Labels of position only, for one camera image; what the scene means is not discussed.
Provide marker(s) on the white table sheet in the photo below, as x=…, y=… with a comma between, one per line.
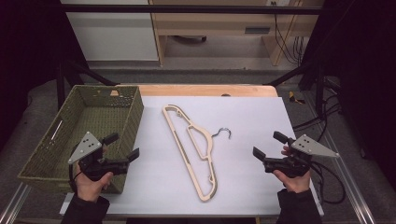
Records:
x=249, y=118

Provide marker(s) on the black curtain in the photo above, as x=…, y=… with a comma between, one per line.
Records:
x=364, y=62
x=28, y=46

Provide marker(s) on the green woven basket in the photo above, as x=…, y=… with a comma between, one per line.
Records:
x=93, y=121

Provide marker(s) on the person's right hand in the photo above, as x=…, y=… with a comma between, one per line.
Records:
x=295, y=185

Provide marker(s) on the person's left hand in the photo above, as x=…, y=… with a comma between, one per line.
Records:
x=90, y=188

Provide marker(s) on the black metal crossbar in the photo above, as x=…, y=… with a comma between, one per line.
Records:
x=186, y=9

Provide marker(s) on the aluminium frame rail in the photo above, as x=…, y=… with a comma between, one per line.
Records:
x=14, y=205
x=345, y=174

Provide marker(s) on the yellow and black tool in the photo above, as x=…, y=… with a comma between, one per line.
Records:
x=294, y=99

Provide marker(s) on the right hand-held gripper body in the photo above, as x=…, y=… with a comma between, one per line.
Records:
x=308, y=146

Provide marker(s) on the black metal stand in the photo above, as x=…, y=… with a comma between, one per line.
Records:
x=319, y=87
x=60, y=84

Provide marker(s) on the white cabinet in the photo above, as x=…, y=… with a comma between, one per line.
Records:
x=115, y=34

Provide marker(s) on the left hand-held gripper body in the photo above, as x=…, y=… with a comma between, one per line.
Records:
x=87, y=146

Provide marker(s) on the light wooden desk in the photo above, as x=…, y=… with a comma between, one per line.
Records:
x=211, y=23

